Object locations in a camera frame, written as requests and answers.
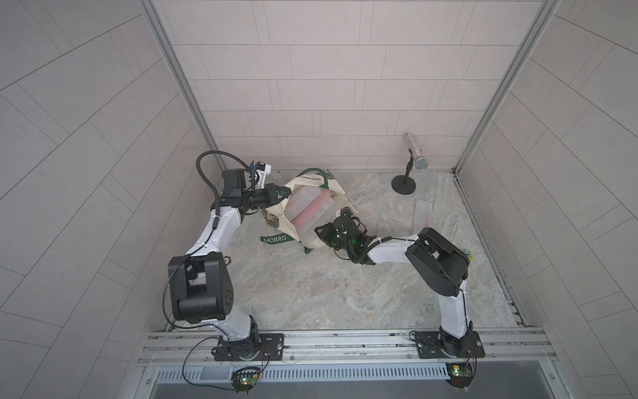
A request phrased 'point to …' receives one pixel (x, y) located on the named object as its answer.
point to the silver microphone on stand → (405, 184)
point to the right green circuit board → (460, 374)
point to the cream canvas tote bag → (277, 216)
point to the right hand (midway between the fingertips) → (314, 230)
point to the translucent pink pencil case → (324, 195)
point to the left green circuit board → (244, 378)
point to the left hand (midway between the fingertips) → (291, 189)
